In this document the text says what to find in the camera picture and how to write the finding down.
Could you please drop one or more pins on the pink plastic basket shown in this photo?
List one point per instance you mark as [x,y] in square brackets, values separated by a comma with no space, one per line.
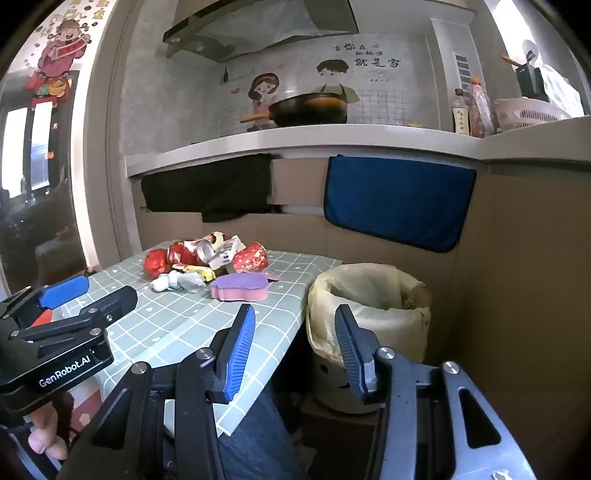
[531,115]

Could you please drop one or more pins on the yellow pink snack bag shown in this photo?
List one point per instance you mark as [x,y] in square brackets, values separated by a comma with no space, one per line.
[201,272]

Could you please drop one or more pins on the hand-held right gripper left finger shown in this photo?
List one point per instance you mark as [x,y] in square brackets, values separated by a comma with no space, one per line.
[238,350]

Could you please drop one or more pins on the red printed snack bag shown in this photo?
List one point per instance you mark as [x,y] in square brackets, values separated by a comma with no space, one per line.
[182,253]

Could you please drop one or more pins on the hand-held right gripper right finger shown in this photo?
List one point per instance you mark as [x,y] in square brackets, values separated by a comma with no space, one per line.
[351,355]

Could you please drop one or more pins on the red crumpled wrapper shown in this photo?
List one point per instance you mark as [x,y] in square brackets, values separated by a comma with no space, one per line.
[156,262]

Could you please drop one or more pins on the white trash bin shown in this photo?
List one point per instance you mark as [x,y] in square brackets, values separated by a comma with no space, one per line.
[328,378]

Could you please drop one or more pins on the grey range hood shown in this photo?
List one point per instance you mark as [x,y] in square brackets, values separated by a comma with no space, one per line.
[258,23]

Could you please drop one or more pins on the black cloth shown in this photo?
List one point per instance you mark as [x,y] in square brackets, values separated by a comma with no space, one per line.
[207,184]

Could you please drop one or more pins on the clear sauce bottle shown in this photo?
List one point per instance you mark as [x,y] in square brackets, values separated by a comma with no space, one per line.
[460,115]

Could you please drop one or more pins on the white printed tissue pack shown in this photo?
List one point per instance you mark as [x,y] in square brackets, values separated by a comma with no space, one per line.
[226,254]

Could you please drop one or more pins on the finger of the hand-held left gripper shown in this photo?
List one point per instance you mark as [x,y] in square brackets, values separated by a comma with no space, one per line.
[64,287]
[108,305]

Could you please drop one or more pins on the white ladle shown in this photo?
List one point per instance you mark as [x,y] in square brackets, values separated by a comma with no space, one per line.
[529,50]

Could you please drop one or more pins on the white kitchen counter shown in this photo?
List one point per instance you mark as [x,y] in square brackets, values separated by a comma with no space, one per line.
[323,141]

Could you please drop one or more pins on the white towel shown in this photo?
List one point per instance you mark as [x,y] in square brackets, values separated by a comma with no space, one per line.
[563,90]

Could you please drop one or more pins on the green checked tablecloth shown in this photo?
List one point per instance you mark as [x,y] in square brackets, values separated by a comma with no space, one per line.
[152,318]

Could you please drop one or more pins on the red paper cup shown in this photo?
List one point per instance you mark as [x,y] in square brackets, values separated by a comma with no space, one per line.
[251,258]

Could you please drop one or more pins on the red festive window sticker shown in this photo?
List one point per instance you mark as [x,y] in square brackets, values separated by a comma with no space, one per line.
[60,50]

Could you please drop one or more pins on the purple pink brush toy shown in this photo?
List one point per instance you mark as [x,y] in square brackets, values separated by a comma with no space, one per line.
[240,288]

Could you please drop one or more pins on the white vent grille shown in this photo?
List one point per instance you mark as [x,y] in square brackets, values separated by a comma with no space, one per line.
[462,71]

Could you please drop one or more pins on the person's left hand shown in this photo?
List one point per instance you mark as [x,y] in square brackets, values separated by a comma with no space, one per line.
[46,434]

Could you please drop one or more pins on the black wok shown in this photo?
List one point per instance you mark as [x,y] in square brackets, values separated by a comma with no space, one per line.
[309,108]

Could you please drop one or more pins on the cartoon wall sticker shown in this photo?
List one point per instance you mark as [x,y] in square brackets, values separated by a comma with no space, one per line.
[265,87]

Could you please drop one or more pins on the blue cloth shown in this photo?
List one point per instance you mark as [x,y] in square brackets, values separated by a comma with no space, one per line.
[397,203]

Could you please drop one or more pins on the white blue wrapper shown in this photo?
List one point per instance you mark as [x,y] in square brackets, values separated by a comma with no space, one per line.
[178,280]

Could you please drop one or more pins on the person's jeans leg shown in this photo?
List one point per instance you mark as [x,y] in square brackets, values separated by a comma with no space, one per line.
[263,438]

